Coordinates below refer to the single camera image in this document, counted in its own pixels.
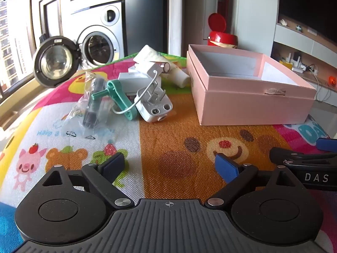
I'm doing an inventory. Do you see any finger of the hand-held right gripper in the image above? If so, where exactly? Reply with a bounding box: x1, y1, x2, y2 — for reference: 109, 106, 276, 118
315, 138, 337, 153
269, 147, 337, 167

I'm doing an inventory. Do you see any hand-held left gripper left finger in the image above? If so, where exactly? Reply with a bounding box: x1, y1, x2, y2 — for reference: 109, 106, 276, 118
42, 152, 135, 209

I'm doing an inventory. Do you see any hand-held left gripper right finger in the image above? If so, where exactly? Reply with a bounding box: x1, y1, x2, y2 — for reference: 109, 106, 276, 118
205, 153, 306, 209

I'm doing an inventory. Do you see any clear plastic bag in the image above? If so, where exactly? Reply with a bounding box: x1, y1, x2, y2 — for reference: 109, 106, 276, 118
60, 71, 116, 141

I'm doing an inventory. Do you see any pink cardboard box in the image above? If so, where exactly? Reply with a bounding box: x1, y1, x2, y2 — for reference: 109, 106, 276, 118
186, 44, 317, 126

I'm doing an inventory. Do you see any teal plastic tool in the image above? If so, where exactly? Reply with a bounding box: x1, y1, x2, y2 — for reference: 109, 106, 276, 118
92, 80, 139, 120

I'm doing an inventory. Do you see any white three-pin plug adapter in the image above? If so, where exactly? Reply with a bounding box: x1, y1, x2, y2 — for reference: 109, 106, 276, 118
135, 83, 174, 123

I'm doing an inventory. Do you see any cream cosmetic tube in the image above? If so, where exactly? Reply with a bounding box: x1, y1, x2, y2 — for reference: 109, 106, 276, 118
133, 45, 190, 87

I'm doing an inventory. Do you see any colourful cartoon play mat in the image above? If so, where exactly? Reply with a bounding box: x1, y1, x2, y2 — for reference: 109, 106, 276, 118
0, 53, 331, 217

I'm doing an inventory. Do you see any white power strip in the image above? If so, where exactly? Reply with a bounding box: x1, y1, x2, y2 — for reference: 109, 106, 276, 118
292, 64, 318, 74

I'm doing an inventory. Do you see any white cardboard box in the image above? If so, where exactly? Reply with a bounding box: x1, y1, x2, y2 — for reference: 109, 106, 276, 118
117, 72, 156, 94

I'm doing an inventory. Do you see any white small charger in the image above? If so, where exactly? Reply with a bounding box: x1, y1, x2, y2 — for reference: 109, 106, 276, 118
135, 61, 171, 75

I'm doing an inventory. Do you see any white television cabinet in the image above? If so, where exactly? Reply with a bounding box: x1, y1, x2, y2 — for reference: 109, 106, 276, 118
271, 13, 337, 106

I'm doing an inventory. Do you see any round washing machine door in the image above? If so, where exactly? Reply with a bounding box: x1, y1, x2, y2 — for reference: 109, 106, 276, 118
32, 35, 81, 88

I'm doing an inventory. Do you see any silver washing machine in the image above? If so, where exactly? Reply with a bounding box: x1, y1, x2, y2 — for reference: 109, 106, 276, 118
71, 1, 126, 67

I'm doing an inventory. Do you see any red trash can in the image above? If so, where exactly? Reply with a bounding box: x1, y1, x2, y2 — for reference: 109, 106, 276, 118
204, 13, 239, 49

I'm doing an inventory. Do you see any black television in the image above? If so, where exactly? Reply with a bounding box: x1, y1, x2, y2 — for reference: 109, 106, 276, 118
278, 0, 337, 48

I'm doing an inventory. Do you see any brown door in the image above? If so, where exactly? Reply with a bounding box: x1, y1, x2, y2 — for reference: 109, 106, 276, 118
39, 0, 64, 50

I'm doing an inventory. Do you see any window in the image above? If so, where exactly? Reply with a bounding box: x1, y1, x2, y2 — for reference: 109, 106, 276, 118
0, 0, 19, 93

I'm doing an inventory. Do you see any white cable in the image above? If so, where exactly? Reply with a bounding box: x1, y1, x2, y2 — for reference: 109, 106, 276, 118
113, 70, 161, 115

